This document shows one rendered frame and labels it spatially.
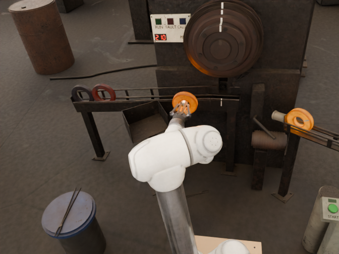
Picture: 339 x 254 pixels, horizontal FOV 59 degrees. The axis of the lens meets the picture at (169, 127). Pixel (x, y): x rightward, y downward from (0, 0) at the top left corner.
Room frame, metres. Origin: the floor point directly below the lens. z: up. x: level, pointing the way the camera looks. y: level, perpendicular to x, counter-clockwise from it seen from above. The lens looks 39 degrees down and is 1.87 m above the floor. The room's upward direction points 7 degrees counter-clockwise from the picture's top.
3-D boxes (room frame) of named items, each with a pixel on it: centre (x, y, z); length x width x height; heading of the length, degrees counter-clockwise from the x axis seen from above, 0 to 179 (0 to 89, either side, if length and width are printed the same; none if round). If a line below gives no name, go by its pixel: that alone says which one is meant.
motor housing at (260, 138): (1.45, -0.65, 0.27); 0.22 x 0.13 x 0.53; 71
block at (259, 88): (1.62, -0.61, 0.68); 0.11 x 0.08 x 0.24; 161
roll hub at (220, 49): (1.59, -0.35, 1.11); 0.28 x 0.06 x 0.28; 71
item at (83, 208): (1.12, 0.67, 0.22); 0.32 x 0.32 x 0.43
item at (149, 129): (1.61, 0.15, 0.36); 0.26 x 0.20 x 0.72; 106
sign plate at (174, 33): (1.90, -0.10, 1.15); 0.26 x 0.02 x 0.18; 71
